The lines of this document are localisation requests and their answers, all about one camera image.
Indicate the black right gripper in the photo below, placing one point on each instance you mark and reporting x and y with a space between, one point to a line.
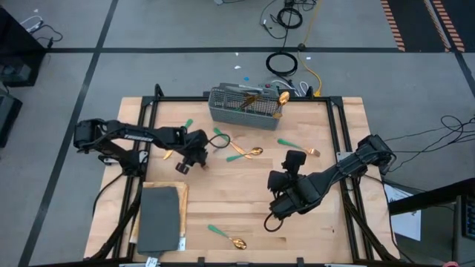
297 196

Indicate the black metal table frame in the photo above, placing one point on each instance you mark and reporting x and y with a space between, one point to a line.
178 99

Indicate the grey computer monitor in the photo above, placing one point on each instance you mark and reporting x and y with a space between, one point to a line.
465 230

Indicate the black desk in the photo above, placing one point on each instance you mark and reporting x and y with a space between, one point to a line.
438 194

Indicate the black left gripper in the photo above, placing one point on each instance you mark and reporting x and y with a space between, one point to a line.
193 144

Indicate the black cart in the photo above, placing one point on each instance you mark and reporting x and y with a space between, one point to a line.
15 44

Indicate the grey power box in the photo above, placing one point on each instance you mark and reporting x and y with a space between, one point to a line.
274 89

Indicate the white paper sheet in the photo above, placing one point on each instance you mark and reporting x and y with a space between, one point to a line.
406 222

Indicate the black case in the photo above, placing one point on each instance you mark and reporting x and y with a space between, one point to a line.
7 118

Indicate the white paper tag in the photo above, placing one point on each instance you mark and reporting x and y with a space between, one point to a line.
151 262
182 244

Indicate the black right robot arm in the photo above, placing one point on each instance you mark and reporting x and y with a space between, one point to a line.
349 165

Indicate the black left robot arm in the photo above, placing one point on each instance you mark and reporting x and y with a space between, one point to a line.
137 138

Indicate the grey mesh silverware basket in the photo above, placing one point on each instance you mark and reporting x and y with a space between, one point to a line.
241 120

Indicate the red object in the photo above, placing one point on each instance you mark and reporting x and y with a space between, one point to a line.
451 264

